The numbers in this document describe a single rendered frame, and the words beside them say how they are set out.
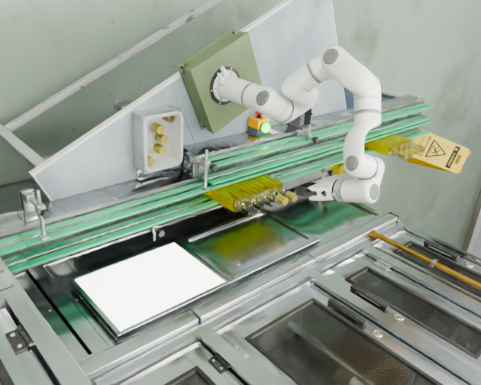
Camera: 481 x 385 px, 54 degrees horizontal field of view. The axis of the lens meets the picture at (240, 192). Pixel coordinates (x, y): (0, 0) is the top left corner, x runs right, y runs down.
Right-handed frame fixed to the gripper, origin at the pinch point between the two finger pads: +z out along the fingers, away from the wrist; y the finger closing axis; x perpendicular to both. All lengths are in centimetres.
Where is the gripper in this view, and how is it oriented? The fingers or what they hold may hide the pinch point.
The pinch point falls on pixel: (305, 189)
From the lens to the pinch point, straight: 168.3
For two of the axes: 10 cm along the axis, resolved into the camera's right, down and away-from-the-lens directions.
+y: 7.5, -2.5, 6.1
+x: -1.7, -9.7, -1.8
